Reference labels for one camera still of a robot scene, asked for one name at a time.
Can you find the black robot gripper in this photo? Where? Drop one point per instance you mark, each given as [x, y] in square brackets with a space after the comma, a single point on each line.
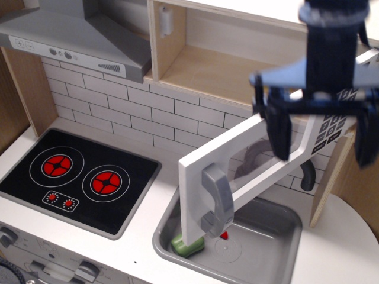
[327, 81]

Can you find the white toy microwave door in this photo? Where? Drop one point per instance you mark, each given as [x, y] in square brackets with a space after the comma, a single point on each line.
[227, 151]

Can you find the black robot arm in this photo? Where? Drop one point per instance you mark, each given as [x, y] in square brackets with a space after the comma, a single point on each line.
[334, 14]

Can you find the wooden microwave cabinet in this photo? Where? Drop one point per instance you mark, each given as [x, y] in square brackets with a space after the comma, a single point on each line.
[213, 48]

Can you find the dark grey toy faucet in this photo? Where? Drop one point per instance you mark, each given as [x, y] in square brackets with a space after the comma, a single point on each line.
[248, 165]

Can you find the grey toy sink basin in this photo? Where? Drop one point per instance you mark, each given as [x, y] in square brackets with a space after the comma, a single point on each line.
[261, 246]

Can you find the red toy chili pepper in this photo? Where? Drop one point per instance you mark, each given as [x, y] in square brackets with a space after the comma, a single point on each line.
[224, 235]

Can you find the green toy bell pepper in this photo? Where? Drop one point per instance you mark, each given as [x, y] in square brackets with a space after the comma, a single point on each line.
[182, 250]

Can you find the white door catch block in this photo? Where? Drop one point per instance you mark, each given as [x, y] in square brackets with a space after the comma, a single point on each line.
[166, 21]

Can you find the black toy stove top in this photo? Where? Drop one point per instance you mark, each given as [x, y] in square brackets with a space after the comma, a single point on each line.
[87, 184]

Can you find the grey oven knob right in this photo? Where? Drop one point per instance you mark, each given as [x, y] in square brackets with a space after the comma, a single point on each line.
[87, 271]

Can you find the grey oven knob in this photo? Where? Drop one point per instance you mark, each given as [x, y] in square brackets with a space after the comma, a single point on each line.
[8, 237]
[87, 271]

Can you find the grey toy range hood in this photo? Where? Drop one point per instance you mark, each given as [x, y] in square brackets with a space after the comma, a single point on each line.
[76, 32]

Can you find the grey oven knob left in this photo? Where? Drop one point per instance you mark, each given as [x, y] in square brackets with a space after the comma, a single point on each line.
[8, 237]

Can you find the grey microwave door handle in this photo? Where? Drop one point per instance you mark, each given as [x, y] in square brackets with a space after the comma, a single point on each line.
[215, 223]

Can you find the grey oven door handle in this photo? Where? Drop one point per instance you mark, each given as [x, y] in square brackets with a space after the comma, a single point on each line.
[54, 273]

